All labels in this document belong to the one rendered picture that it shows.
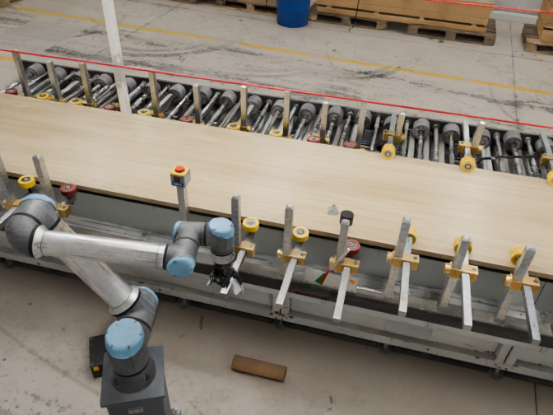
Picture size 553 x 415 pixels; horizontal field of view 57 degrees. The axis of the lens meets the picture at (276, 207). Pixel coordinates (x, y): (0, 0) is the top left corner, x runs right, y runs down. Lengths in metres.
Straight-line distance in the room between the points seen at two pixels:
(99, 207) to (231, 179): 0.76
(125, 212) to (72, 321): 0.83
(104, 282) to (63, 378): 1.13
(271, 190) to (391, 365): 1.24
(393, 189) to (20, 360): 2.30
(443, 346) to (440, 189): 0.88
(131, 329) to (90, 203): 1.09
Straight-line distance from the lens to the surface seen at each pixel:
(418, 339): 3.08
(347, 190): 2.75
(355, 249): 2.39
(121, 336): 2.13
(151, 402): 2.32
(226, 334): 3.17
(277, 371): 2.92
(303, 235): 2.42
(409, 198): 2.78
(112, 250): 1.82
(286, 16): 7.77
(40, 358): 3.30
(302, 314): 3.06
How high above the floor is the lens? 2.50
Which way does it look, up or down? 38 degrees down
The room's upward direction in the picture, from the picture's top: 2 degrees clockwise
